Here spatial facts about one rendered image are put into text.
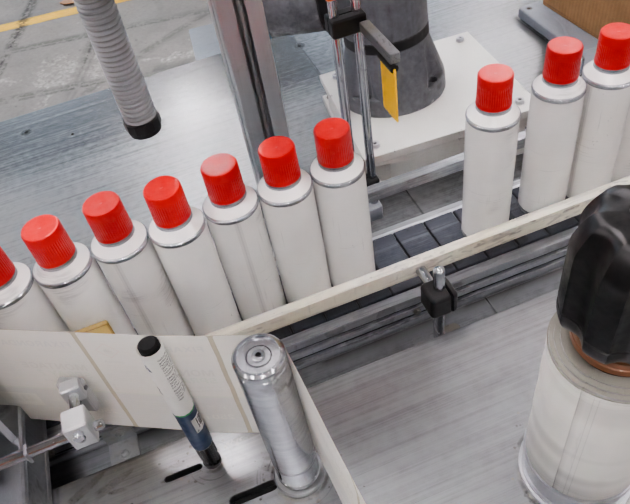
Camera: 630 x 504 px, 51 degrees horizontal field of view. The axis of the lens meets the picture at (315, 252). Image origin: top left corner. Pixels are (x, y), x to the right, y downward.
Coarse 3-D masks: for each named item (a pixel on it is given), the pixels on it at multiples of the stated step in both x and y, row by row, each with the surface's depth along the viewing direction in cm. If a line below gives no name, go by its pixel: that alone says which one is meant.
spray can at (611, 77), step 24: (624, 24) 63; (600, 48) 63; (624, 48) 62; (600, 72) 64; (624, 72) 64; (600, 96) 65; (624, 96) 65; (600, 120) 67; (624, 120) 67; (576, 144) 71; (600, 144) 69; (576, 168) 72; (600, 168) 71; (576, 192) 74
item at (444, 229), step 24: (456, 216) 77; (576, 216) 74; (384, 240) 76; (408, 240) 75; (432, 240) 75; (456, 240) 74; (528, 240) 73; (384, 264) 73; (456, 264) 72; (408, 288) 71; (336, 312) 70
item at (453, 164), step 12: (456, 156) 72; (420, 168) 71; (432, 168) 71; (444, 168) 71; (456, 168) 72; (396, 180) 70; (408, 180) 70; (420, 180) 71; (432, 180) 72; (372, 192) 70; (384, 192) 70; (396, 192) 71
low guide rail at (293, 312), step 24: (600, 192) 72; (528, 216) 71; (552, 216) 71; (480, 240) 69; (504, 240) 71; (408, 264) 68; (432, 264) 69; (336, 288) 67; (360, 288) 68; (384, 288) 69; (288, 312) 66; (312, 312) 67
